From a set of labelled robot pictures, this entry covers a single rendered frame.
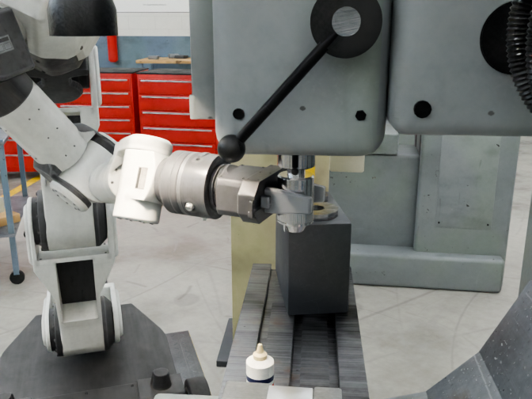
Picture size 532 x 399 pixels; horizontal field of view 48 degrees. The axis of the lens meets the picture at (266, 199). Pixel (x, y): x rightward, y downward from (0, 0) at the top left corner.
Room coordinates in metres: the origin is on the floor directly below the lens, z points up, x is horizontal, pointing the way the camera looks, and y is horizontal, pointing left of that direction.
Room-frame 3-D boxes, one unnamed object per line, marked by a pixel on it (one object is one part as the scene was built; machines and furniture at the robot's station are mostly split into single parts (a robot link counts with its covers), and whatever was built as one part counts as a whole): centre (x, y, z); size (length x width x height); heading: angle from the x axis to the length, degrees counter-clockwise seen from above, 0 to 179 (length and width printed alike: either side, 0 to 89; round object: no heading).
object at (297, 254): (1.17, -0.09, 1.00); 0.22 x 0.12 x 0.20; 5
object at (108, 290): (1.48, 0.50, 0.68); 0.21 x 0.20 x 0.13; 17
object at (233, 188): (0.78, 0.05, 1.24); 0.13 x 0.12 x 0.10; 157
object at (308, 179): (0.74, -0.04, 1.26); 0.05 x 0.05 x 0.01
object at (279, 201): (0.71, -0.03, 1.24); 0.06 x 0.02 x 0.03; 67
